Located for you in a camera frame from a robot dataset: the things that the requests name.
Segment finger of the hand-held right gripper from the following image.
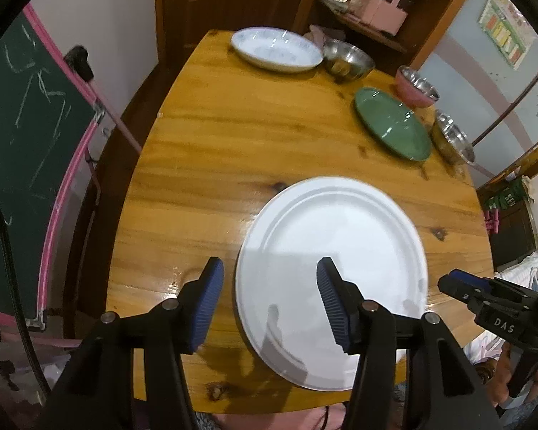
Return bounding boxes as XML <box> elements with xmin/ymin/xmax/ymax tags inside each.
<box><xmin>448</xmin><ymin>269</ymin><xmax>538</xmax><ymax>297</ymax></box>
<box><xmin>438</xmin><ymin>275</ymin><xmax>487</xmax><ymax>313</ymax></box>

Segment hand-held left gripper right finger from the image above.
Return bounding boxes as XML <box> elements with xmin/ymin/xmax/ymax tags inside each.
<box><xmin>316</xmin><ymin>257</ymin><xmax>505</xmax><ymax>430</ymax></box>

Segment small steel bowl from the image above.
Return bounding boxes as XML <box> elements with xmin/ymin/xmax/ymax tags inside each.
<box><xmin>430</xmin><ymin>108</ymin><xmax>477</xmax><ymax>166</ymax></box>

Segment pink plastic toy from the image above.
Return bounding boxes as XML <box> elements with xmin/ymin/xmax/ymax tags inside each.
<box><xmin>483</xmin><ymin>208</ymin><xmax>501</xmax><ymax>234</ymax></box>

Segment green chalkboard with pink frame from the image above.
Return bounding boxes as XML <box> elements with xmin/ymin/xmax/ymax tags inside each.
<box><xmin>0</xmin><ymin>4</ymin><xmax>106</xmax><ymax>333</ymax></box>

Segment wooden shelf cabinet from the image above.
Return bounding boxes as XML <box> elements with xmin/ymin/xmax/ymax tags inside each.
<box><xmin>291</xmin><ymin>0</ymin><xmax>480</xmax><ymax>77</ymax></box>

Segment pink box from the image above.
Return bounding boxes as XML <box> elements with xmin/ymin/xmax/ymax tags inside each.
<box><xmin>353</xmin><ymin>0</ymin><xmax>409</xmax><ymax>37</ymax></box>

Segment plain white plate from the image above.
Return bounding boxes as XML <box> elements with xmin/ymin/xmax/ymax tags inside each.
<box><xmin>234</xmin><ymin>177</ymin><xmax>429</xmax><ymax>392</ymax></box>

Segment black board clip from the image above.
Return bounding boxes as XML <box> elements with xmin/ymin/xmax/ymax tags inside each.
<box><xmin>65</xmin><ymin>46</ymin><xmax>94</xmax><ymax>81</ymax></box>

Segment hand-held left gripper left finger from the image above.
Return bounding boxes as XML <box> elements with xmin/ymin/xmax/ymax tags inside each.
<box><xmin>40</xmin><ymin>256</ymin><xmax>225</xmax><ymax>430</ymax></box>

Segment colourful wall poster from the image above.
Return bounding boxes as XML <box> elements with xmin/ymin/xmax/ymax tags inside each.
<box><xmin>477</xmin><ymin>0</ymin><xmax>532</xmax><ymax>71</ymax></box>

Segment white striped bedsheet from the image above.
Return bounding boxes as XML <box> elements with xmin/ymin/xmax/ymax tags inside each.
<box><xmin>464</xmin><ymin>251</ymin><xmax>538</xmax><ymax>363</ymax></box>

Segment black cable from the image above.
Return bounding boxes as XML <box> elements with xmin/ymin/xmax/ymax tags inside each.
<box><xmin>0</xmin><ymin>181</ymin><xmax>51</xmax><ymax>400</ymax></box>

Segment pink bowl with steel lining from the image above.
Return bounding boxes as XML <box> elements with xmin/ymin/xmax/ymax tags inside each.
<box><xmin>395</xmin><ymin>65</ymin><xmax>441</xmax><ymax>109</ymax></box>

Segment large steel bowl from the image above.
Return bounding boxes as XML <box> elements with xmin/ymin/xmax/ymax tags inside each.
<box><xmin>321</xmin><ymin>38</ymin><xmax>376</xmax><ymax>82</ymax></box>

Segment white plate with patterned rim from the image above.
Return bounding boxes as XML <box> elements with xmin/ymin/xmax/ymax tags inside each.
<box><xmin>231</xmin><ymin>27</ymin><xmax>324</xmax><ymax>73</ymax></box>

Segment green plate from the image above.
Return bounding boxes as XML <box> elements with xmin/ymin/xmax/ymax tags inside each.
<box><xmin>353</xmin><ymin>87</ymin><xmax>432</xmax><ymax>162</ymax></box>

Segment dark wooden cabinet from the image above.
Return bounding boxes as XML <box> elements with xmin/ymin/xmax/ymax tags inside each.
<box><xmin>476</xmin><ymin>130</ymin><xmax>538</xmax><ymax>275</ymax></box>

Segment green packet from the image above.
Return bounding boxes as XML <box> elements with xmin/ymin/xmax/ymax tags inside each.
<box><xmin>489</xmin><ymin>178</ymin><xmax>532</xmax><ymax>211</ymax></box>

